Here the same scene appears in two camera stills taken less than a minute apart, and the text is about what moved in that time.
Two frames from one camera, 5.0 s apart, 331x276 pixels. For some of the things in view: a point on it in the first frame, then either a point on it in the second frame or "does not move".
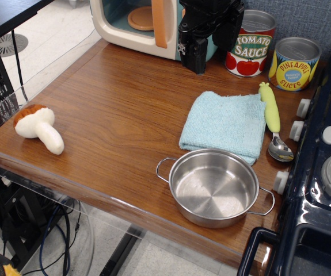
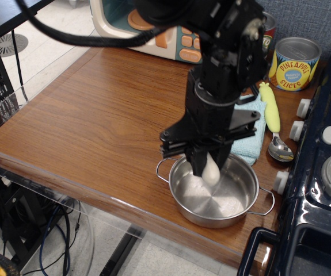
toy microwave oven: x=145 y=27 does not move
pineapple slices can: x=293 y=63 does not move
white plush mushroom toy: x=37 y=121 → x=211 y=174
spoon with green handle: x=278 y=149 does not move
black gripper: x=201 y=16 → x=209 y=117
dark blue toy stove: x=314 y=237 does not move
